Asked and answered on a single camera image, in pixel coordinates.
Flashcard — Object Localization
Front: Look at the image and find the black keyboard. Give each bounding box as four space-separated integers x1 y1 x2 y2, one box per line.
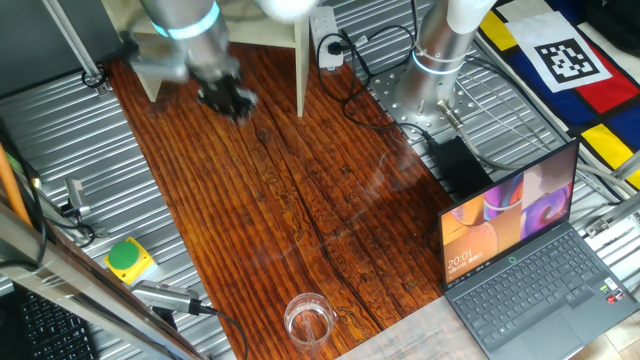
14 289 100 360

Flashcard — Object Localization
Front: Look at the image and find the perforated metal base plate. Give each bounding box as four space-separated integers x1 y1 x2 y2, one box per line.
368 62 482 144

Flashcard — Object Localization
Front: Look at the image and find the orange pole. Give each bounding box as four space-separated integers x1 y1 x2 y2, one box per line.
0 143 34 229

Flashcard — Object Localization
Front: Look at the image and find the grey open laptop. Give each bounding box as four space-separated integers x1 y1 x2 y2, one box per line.
438 138 640 360

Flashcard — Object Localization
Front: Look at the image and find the black power adapter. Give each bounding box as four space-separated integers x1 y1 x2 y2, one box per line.
428 135 495 202

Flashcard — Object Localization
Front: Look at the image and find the beige wooden shelf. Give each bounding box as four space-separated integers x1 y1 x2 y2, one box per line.
99 0 311 119

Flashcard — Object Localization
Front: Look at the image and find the clear glass beaker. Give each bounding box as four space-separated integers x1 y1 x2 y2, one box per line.
283 292 340 351

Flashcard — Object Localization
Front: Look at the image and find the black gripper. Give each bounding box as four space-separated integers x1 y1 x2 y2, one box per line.
194 67 260 126

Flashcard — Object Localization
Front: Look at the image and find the white fiducial tag paper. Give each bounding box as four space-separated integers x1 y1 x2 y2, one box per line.
503 10 614 94

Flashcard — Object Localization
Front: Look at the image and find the metal camera mount clamp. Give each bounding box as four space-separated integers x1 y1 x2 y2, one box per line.
49 177 109 249

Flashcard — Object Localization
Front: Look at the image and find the aluminium frame bar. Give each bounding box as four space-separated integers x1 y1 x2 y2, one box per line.
0 199 209 360

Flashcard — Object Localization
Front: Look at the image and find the black camera cable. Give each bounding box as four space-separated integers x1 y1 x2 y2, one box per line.
192 299 250 360

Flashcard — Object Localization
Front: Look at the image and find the silver ribbed depth camera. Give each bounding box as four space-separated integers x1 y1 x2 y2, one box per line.
130 279 202 316

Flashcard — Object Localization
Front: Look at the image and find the translucent plastic sheet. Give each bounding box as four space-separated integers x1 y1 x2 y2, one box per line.
337 294 489 360

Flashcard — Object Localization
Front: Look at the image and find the aluminium corner post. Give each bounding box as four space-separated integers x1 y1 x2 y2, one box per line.
42 0 114 97

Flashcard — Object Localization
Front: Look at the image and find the aluminium profile rail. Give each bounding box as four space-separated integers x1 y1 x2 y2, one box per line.
582 149 640 240

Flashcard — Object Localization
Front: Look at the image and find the colourful block pattern cloth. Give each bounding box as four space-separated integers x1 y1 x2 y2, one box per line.
474 0 640 191

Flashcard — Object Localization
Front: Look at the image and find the white power strip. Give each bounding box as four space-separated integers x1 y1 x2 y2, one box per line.
308 5 346 71

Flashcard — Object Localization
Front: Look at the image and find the black adapter cable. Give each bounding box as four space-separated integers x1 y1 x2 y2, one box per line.
342 24 444 151

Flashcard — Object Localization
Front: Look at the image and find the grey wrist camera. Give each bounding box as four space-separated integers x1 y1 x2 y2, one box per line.
127 52 194 86

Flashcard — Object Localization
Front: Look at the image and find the black plug with cable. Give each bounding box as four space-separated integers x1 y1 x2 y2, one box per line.
316 30 361 104

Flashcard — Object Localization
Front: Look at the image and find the black bag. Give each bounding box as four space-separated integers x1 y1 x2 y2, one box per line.
582 0 640 51

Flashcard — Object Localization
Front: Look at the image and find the yellow box with green button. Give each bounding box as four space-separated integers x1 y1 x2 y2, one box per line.
103 236 157 286

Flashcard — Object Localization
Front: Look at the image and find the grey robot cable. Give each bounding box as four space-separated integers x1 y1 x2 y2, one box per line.
436 98 640 201

